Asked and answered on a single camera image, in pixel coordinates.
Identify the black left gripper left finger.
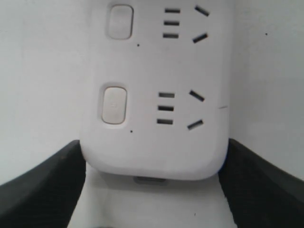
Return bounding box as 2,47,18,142
0,140,86,228

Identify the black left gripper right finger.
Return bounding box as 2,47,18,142
218,139,304,228

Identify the white five-outlet power strip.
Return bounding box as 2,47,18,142
80,0,235,181

